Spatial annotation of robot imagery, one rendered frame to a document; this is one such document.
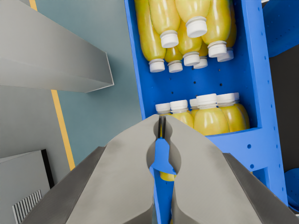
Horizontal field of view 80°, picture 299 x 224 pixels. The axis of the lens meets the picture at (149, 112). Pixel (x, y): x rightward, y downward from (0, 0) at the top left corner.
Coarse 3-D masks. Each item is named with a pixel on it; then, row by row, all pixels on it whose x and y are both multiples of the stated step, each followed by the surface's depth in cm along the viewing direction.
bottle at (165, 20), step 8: (152, 0) 39; (160, 0) 38; (168, 0) 38; (152, 8) 39; (160, 8) 38; (168, 8) 38; (176, 8) 38; (152, 16) 40; (160, 16) 38; (168, 16) 38; (176, 16) 38; (160, 24) 39; (168, 24) 38; (176, 24) 39; (160, 32) 40; (168, 32) 39; (176, 32) 40
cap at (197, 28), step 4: (200, 20) 34; (192, 24) 35; (196, 24) 34; (200, 24) 34; (204, 24) 35; (188, 28) 36; (192, 28) 35; (196, 28) 34; (200, 28) 34; (204, 28) 35; (188, 32) 36; (192, 32) 35; (196, 32) 36; (200, 32) 36; (204, 32) 36; (188, 36) 37; (192, 36) 37; (196, 36) 38
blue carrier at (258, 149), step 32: (128, 0) 44; (256, 0) 31; (256, 32) 30; (224, 64) 51; (256, 64) 30; (160, 96) 53; (192, 96) 56; (256, 96) 30; (256, 128) 30; (160, 160) 34; (256, 160) 29; (160, 192) 48
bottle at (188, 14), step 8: (176, 0) 36; (184, 0) 34; (192, 0) 33; (200, 0) 33; (208, 0) 34; (184, 8) 34; (192, 8) 34; (200, 8) 34; (208, 8) 35; (184, 16) 35; (192, 16) 35; (200, 16) 35
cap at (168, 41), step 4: (164, 36) 40; (168, 36) 39; (172, 36) 39; (176, 36) 40; (164, 40) 40; (168, 40) 39; (172, 40) 39; (176, 40) 40; (164, 44) 40; (168, 44) 41; (172, 44) 41; (176, 44) 41
